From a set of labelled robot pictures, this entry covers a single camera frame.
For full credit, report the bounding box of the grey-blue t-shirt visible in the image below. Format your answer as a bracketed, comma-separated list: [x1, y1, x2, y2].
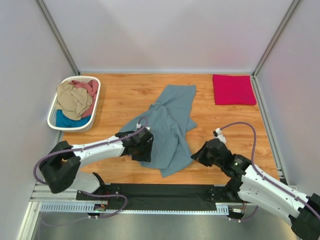
[120, 84, 197, 178]

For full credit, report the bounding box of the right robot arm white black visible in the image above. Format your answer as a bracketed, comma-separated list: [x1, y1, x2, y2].
[191, 138, 320, 240]

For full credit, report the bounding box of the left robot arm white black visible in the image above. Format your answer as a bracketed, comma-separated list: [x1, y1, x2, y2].
[38, 127, 154, 196]

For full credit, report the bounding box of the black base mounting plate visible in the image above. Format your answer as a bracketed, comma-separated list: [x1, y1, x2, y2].
[76, 183, 256, 212]

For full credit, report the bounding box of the folded magenta t-shirt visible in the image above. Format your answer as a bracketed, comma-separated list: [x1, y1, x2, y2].
[212, 74, 257, 106]

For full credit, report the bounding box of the white plastic laundry basket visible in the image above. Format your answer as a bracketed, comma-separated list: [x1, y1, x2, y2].
[47, 76, 101, 133]

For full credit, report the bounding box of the pink shirt in basket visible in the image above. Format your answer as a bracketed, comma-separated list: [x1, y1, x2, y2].
[70, 80, 99, 118]

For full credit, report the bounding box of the beige shirt in basket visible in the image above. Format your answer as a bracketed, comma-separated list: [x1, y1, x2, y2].
[55, 82, 93, 121]

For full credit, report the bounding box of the teal shirt in basket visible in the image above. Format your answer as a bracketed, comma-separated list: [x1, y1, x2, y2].
[55, 110, 91, 128]

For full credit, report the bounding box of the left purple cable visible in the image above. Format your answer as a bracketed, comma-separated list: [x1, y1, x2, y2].
[33, 117, 149, 227]

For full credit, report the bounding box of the purple cable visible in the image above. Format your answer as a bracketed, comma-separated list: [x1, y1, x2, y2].
[212, 121, 320, 223]
[33, 117, 149, 227]

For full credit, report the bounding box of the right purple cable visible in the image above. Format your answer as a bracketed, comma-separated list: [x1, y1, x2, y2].
[212, 121, 320, 223]

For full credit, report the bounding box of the slotted grey cable duct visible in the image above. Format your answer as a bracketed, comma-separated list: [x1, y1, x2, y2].
[39, 202, 229, 216]

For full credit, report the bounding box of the aluminium front rail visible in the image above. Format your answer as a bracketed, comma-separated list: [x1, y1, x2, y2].
[30, 181, 305, 206]

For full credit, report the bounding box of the right aluminium frame post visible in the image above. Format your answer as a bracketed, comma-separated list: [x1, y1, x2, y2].
[251, 0, 302, 78]

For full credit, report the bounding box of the aluminium frame post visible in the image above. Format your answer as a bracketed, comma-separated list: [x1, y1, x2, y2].
[35, 0, 81, 76]
[251, 0, 302, 78]

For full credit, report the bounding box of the left aluminium frame post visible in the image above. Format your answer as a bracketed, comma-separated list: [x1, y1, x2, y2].
[35, 0, 81, 76]

